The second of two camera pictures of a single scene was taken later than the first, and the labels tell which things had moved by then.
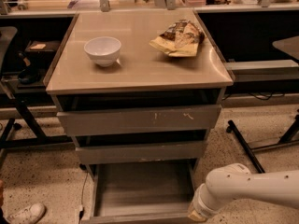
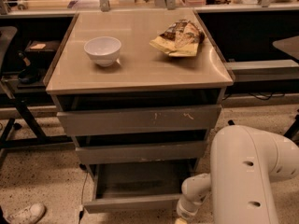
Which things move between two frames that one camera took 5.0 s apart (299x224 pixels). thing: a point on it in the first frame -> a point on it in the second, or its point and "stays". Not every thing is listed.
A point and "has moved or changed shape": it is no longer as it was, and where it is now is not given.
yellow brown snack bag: (180, 39) stays
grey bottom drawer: (141, 190) has moved or changed shape
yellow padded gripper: (199, 205) -> (186, 209)
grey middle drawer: (131, 152) stays
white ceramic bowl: (104, 50) stays
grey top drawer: (122, 114) stays
